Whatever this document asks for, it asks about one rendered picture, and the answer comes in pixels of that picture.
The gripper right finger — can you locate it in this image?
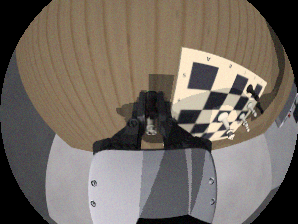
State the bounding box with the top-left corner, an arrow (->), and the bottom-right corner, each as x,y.
157,91 -> 212,152

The chessboard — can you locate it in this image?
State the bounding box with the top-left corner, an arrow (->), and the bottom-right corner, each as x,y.
171,47 -> 267,141

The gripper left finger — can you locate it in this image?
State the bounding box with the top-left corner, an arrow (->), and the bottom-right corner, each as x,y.
93,92 -> 147,155

